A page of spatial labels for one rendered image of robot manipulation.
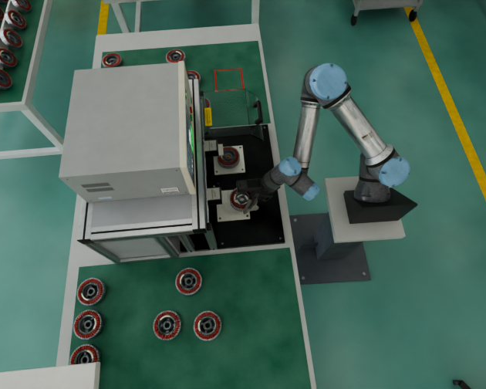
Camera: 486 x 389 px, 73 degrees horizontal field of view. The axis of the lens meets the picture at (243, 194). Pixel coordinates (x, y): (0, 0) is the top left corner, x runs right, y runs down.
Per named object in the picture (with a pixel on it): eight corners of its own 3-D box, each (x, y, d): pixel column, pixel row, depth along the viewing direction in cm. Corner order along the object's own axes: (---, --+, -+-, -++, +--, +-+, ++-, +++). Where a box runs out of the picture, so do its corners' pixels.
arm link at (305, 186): (316, 181, 137) (297, 165, 134) (323, 190, 126) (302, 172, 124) (304, 195, 139) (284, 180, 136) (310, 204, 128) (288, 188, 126)
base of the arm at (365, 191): (379, 190, 154) (381, 170, 151) (396, 201, 140) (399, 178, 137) (348, 193, 153) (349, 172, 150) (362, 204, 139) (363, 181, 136)
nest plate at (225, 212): (247, 189, 158) (247, 188, 157) (250, 218, 152) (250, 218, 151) (215, 192, 157) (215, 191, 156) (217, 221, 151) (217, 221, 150)
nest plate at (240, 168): (242, 146, 167) (242, 145, 166) (244, 172, 161) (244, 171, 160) (213, 149, 167) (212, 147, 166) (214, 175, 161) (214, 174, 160)
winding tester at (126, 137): (192, 99, 137) (183, 60, 118) (196, 194, 119) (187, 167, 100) (97, 106, 136) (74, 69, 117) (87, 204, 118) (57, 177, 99)
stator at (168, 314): (185, 333, 134) (183, 333, 130) (158, 344, 132) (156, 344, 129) (177, 306, 138) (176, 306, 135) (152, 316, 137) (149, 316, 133)
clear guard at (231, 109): (257, 96, 151) (258, 87, 145) (263, 140, 141) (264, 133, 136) (186, 102, 150) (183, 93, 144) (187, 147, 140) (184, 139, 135)
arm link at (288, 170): (301, 178, 122) (283, 164, 120) (282, 190, 130) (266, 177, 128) (305, 164, 126) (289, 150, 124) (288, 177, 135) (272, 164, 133)
